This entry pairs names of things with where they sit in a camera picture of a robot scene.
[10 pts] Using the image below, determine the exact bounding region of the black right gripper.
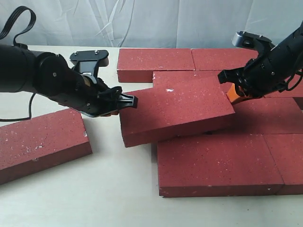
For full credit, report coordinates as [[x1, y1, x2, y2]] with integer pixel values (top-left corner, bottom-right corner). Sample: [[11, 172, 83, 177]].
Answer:
[[218, 26, 303, 105]]

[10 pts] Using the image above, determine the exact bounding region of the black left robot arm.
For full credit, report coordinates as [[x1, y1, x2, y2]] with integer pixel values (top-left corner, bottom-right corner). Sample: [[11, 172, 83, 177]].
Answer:
[[0, 45, 138, 117]]

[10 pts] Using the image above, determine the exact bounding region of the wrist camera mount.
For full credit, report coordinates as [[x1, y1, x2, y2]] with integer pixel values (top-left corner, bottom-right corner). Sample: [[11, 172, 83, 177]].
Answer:
[[70, 50, 109, 84], [232, 31, 275, 55]]

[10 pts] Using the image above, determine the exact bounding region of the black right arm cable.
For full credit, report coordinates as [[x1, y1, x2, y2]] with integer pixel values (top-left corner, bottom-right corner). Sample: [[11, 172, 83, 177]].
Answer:
[[276, 68, 303, 93]]

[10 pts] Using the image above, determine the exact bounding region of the pale blue backdrop cloth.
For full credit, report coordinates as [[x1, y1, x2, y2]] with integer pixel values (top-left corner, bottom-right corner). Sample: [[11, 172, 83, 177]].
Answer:
[[0, 0, 303, 48]]

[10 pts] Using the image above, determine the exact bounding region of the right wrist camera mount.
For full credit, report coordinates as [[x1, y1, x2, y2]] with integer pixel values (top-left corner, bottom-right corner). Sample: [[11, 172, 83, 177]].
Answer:
[[232, 31, 275, 55]]

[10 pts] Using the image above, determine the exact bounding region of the red brick under leaning one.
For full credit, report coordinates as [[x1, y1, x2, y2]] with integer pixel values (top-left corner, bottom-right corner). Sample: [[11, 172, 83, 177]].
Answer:
[[210, 97, 303, 135]]

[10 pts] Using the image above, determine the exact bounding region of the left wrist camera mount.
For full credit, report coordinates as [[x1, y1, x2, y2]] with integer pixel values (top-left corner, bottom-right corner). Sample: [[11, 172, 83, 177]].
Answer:
[[70, 50, 109, 84]]

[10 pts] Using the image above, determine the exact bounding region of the red brick with silver chip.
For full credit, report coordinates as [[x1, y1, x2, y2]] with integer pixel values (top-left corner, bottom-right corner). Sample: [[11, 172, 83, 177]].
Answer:
[[0, 109, 92, 184]]

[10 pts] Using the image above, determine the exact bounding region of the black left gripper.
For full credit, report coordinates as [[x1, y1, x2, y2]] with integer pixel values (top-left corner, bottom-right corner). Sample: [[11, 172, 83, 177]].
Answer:
[[51, 70, 138, 117]]

